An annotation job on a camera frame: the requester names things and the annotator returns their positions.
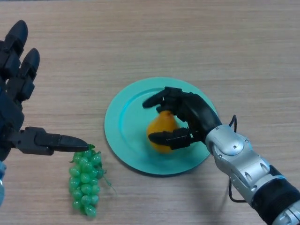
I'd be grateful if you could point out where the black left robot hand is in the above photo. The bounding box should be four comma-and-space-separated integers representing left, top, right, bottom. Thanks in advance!
0, 20, 90, 162

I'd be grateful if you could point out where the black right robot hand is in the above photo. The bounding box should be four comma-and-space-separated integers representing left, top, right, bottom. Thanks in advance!
142, 86, 223, 150

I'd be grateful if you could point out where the yellow pear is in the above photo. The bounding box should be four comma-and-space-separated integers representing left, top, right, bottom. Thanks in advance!
147, 110, 188, 154

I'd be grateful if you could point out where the green round plate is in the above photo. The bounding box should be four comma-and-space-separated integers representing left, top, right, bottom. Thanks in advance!
104, 77, 218, 176

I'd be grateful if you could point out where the green grape bunch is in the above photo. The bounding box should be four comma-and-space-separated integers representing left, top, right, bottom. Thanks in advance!
68, 144, 117, 219

